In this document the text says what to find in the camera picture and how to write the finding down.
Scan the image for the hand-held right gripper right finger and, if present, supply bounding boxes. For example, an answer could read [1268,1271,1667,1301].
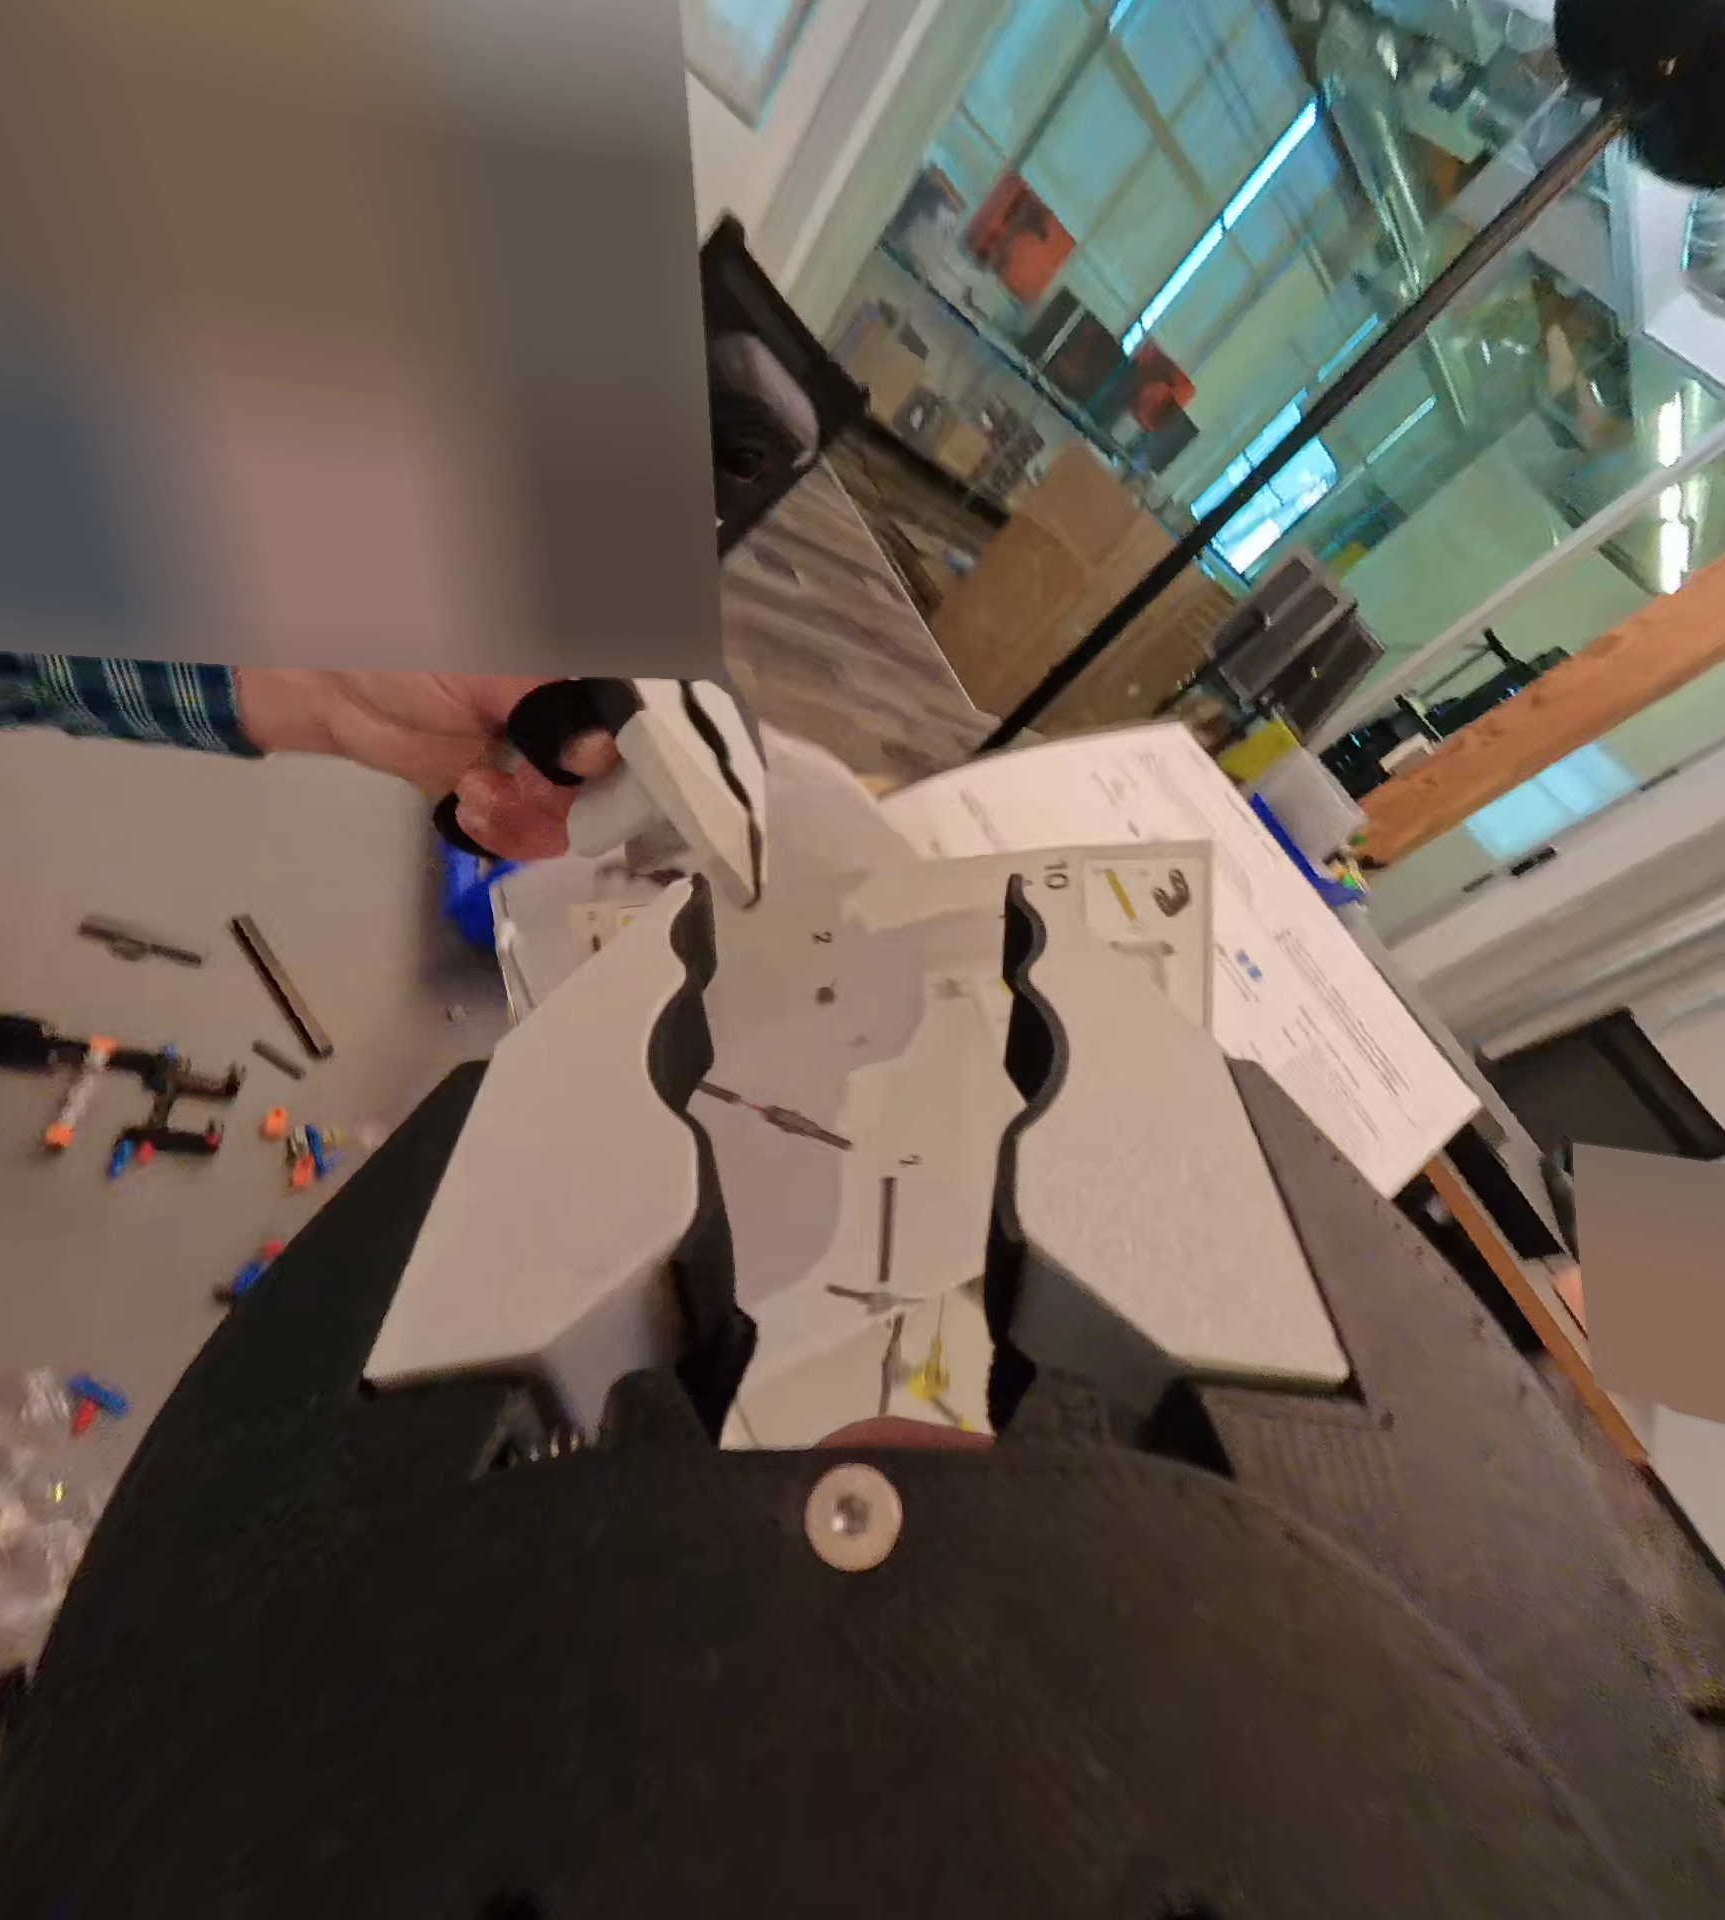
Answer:
[986,875,1355,1434]

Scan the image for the long black lego beam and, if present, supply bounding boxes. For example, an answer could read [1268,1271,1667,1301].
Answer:
[227,912,337,1063]

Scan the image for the lego instruction booklet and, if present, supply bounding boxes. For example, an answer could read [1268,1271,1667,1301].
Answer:
[490,717,1489,1455]

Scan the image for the grey lego beam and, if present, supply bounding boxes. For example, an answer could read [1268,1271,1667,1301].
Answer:
[76,916,204,968]

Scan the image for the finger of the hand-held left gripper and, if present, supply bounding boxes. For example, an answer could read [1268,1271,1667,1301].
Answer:
[682,679,774,882]
[613,695,763,910]

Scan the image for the wooden beam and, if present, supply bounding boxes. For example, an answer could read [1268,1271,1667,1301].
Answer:
[1355,492,1725,870]

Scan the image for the person's left hand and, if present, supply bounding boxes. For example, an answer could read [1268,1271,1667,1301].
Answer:
[237,670,625,868]

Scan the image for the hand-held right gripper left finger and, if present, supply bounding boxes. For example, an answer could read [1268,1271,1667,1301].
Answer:
[361,877,755,1447]

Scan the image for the black fuzzy microphone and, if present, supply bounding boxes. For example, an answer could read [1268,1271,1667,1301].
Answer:
[1553,0,1725,192]

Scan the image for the black boom pole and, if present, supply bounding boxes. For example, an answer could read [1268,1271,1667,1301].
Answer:
[979,102,1633,757]

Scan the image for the dark metal cabinet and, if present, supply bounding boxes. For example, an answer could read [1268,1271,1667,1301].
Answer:
[1205,553,1390,740]

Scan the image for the black speaker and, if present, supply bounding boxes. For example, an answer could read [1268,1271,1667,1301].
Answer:
[696,214,866,561]

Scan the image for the blue plastic bin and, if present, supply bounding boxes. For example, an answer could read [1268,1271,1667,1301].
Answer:
[439,841,519,951]

